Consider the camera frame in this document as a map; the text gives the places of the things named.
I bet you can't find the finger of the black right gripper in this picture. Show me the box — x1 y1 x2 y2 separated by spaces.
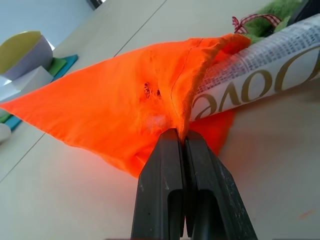
289 0 320 25

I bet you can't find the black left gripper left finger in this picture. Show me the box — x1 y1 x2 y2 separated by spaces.
130 128 186 240

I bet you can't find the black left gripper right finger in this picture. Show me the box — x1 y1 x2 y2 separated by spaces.
184 131 259 240

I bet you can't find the white Dove tube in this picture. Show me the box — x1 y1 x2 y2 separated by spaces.
190 12 320 123

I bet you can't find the orange fabric pouch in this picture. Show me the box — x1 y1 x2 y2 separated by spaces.
0 33 251 179

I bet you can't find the green plush with checkered ribbon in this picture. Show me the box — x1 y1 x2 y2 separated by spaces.
241 0 305 43

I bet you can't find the red white gingham ribbon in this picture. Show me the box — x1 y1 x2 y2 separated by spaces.
231 13 283 35

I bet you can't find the green and blue mat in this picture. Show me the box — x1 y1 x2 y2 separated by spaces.
0 54 79 131

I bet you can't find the white box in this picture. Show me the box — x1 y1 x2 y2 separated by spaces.
0 65 54 103

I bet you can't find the white bowl with yellow inside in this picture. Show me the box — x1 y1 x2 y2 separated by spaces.
0 30 54 80

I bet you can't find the dark object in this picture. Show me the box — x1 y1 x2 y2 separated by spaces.
86 0 104 11

